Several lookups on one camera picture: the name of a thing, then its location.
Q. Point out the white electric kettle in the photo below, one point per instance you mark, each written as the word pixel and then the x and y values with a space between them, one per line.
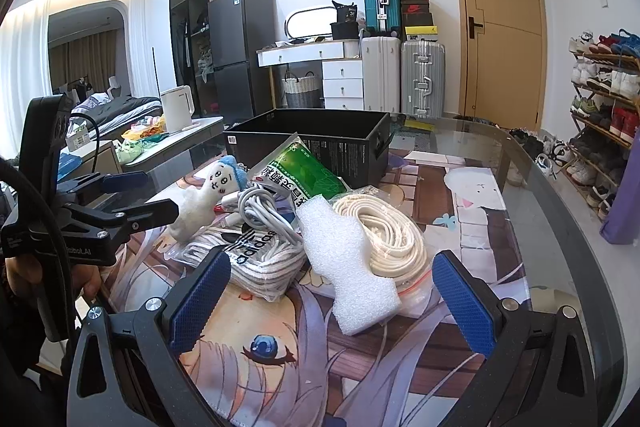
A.
pixel 178 108

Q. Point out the yellow wooden door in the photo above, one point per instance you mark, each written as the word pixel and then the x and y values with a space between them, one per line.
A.
pixel 503 68

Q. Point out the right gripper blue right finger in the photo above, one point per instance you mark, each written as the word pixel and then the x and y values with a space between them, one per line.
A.
pixel 470 301

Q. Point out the dark glass wardrobe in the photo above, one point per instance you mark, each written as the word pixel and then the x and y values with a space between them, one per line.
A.
pixel 193 59

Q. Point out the grey side cabinet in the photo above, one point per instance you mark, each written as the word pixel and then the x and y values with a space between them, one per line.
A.
pixel 175 144

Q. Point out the woven laundry basket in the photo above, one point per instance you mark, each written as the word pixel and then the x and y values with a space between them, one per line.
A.
pixel 303 91

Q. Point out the anime print table mat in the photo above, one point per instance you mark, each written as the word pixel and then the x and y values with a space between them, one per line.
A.
pixel 287 363

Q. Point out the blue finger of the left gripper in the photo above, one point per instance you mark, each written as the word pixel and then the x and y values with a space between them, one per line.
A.
pixel 123 182

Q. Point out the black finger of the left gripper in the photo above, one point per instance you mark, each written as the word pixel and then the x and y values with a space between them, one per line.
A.
pixel 138 218

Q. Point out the black storage box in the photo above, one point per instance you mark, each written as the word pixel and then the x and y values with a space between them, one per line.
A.
pixel 353 144

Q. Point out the adidas white laces bag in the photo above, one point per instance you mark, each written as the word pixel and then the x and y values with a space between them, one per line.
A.
pixel 262 262

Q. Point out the purple bag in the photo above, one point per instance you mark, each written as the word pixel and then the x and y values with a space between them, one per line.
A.
pixel 621 227

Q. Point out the person's left hand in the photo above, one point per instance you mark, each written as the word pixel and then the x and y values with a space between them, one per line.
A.
pixel 25 275

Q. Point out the black refrigerator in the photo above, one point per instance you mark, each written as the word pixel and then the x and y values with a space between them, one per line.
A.
pixel 238 29

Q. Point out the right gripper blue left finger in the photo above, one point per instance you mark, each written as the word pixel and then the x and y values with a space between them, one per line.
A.
pixel 192 299

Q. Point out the white suitcase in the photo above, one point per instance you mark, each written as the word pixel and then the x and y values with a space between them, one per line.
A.
pixel 381 74

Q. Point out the white plush toy blue hair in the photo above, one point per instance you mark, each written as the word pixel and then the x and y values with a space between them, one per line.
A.
pixel 197 208

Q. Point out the white foam block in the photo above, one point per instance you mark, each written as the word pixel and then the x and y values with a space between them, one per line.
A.
pixel 339 250

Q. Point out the oval mirror frame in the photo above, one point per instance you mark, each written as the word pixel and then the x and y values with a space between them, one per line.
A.
pixel 310 23

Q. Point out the white drawer desk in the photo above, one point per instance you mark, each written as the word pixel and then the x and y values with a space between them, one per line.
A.
pixel 341 69

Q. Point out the black handbag on desk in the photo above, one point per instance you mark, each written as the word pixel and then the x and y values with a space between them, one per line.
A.
pixel 346 25

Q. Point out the green white snack packet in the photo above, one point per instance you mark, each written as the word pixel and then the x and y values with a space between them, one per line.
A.
pixel 293 168

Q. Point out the stacked shoe boxes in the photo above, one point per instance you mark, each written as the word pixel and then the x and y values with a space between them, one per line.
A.
pixel 417 20

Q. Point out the wooden shoe rack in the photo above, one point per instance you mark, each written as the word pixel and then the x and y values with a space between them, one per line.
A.
pixel 605 111

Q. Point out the silver suitcase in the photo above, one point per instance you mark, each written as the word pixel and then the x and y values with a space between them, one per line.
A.
pixel 423 77

